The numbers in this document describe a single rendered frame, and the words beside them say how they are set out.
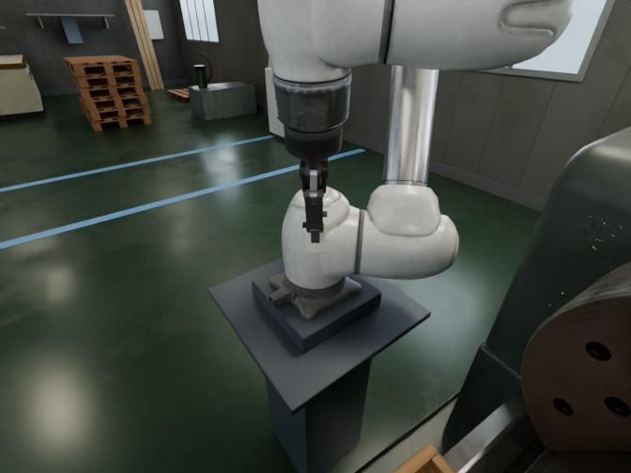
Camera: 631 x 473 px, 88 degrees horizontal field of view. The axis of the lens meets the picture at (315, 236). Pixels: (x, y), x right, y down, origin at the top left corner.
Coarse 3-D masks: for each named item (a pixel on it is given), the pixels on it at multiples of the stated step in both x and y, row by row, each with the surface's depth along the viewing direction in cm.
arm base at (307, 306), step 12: (276, 276) 87; (288, 288) 80; (300, 288) 78; (336, 288) 80; (348, 288) 83; (360, 288) 84; (276, 300) 78; (288, 300) 80; (300, 300) 79; (312, 300) 78; (324, 300) 79; (336, 300) 81; (300, 312) 77; (312, 312) 76
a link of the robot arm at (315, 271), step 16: (336, 192) 72; (288, 208) 72; (304, 208) 68; (336, 208) 69; (352, 208) 74; (288, 224) 71; (336, 224) 69; (352, 224) 70; (288, 240) 72; (304, 240) 69; (336, 240) 69; (352, 240) 69; (288, 256) 75; (304, 256) 72; (320, 256) 71; (336, 256) 70; (352, 256) 70; (288, 272) 78; (304, 272) 74; (320, 272) 74; (336, 272) 73; (352, 272) 74; (304, 288) 77; (320, 288) 77
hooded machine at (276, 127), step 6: (270, 66) 426; (270, 72) 425; (270, 78) 429; (270, 84) 435; (270, 90) 439; (270, 96) 444; (270, 102) 449; (270, 108) 454; (276, 108) 442; (270, 114) 460; (276, 114) 448; (270, 120) 465; (276, 120) 453; (270, 126) 471; (276, 126) 458; (282, 126) 446; (276, 132) 464; (282, 132) 452; (282, 138) 463
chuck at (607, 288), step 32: (608, 288) 31; (576, 320) 32; (608, 320) 30; (544, 352) 36; (576, 352) 33; (608, 352) 30; (544, 384) 37; (576, 384) 34; (608, 384) 31; (544, 416) 38; (576, 416) 35; (608, 416) 32; (576, 448) 36; (608, 448) 33
